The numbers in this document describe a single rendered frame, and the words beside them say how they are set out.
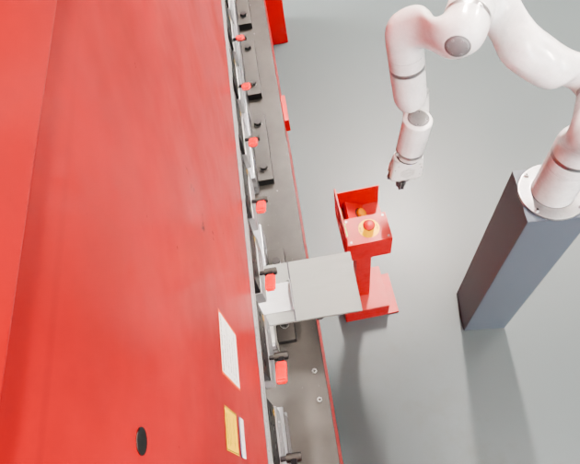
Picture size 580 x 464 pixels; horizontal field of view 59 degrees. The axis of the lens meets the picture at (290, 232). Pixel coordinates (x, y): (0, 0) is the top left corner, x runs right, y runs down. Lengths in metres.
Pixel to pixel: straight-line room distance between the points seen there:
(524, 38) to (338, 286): 0.75
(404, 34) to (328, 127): 1.82
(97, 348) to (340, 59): 3.17
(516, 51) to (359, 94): 2.03
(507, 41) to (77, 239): 1.08
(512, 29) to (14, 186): 1.14
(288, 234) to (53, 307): 1.41
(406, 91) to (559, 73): 0.35
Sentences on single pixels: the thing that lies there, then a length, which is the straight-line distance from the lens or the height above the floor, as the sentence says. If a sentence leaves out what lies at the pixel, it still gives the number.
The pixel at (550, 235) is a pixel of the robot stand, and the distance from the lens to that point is 1.71.
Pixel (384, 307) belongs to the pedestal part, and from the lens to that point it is 2.37.
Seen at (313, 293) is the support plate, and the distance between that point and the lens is 1.44.
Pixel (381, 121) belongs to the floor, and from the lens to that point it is 3.06.
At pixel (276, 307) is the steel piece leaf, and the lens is 1.43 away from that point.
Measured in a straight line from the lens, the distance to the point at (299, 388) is 1.49.
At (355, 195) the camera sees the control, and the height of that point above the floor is 0.77.
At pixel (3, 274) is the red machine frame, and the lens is 0.22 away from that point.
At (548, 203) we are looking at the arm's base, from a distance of 1.62.
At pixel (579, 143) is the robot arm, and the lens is 1.32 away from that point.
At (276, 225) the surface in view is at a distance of 1.69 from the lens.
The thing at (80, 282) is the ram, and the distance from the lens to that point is 0.32.
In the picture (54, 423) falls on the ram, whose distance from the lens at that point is 0.28.
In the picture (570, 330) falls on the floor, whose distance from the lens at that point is 2.63.
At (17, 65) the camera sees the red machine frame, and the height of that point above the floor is 2.18.
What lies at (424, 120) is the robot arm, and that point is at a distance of 1.52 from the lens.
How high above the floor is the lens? 2.33
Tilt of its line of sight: 61 degrees down
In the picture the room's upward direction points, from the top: 14 degrees counter-clockwise
